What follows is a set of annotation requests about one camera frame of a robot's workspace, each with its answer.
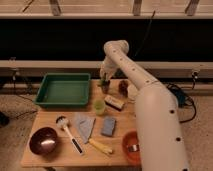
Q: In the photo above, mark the grey folded cloth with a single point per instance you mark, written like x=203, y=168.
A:
x=84, y=125

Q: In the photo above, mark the orange bowl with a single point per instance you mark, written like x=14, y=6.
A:
x=130, y=138

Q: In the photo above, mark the metal fork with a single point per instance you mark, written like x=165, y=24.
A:
x=133, y=148

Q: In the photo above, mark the blue sponge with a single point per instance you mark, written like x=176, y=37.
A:
x=108, y=126

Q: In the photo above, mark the dark purple bowl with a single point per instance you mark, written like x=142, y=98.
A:
x=43, y=141

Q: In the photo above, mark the light green plastic cup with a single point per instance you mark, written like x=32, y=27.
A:
x=99, y=107

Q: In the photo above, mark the green plastic tray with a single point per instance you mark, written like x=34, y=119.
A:
x=64, y=90

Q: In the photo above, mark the small metal cup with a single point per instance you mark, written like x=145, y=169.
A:
x=105, y=87

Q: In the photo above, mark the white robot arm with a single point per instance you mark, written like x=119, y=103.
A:
x=161, y=142

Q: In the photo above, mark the green pepper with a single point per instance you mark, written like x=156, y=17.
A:
x=103, y=82

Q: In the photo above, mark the dark red grape bunch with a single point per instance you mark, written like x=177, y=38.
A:
x=123, y=85

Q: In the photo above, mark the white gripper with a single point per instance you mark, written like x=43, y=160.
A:
x=108, y=69

